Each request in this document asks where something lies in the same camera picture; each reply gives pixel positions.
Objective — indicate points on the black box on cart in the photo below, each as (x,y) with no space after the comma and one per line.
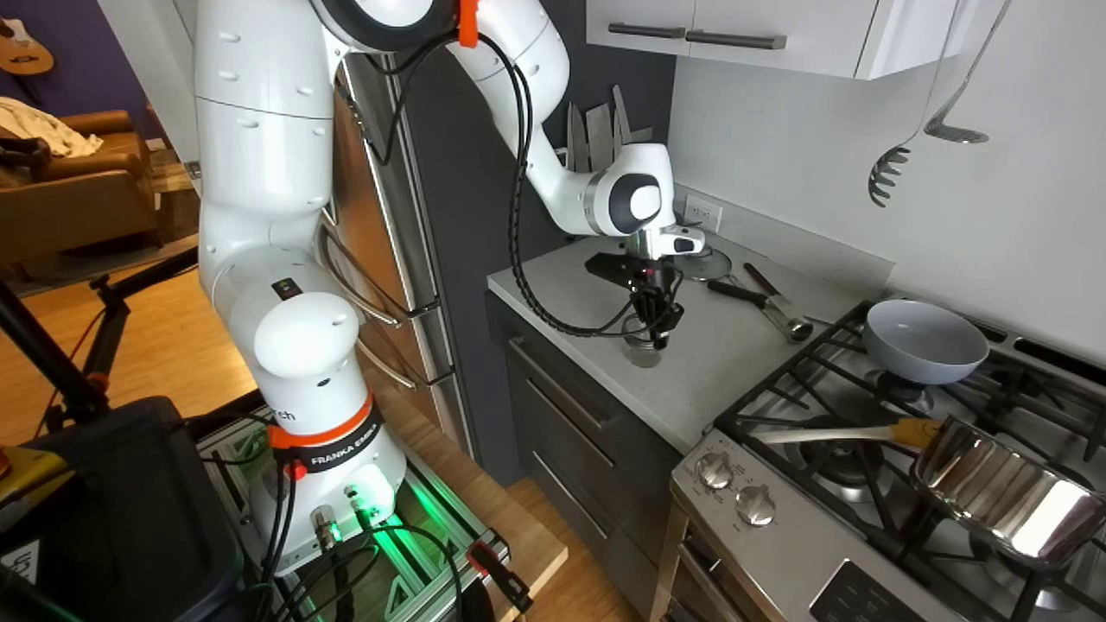
(135,533)

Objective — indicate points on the brown armchair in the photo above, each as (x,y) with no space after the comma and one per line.
(89,182)

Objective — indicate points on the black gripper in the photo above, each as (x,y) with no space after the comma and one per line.
(652,287)

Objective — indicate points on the stainless steel pot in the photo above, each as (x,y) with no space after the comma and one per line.
(1008,496)

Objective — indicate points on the grey drawer cabinet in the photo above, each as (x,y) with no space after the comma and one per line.
(595,462)

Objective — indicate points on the stainless steel refrigerator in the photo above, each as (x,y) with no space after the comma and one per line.
(386,250)

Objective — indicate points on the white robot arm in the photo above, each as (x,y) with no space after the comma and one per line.
(264,84)

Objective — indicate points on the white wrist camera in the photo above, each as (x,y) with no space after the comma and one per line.
(663,244)

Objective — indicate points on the knives on magnetic strip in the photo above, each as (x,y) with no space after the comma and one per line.
(599,132)

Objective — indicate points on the glass pot lid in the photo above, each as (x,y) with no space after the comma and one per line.
(711,262)

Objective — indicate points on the gas stove range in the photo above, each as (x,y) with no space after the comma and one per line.
(844,528)

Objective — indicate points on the white upper cabinet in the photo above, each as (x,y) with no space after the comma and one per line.
(852,38)

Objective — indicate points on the black handled kitchen utensil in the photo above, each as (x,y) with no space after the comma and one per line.
(772,301)

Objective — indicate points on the hanging black pasta spoon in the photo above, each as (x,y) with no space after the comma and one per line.
(882,176)

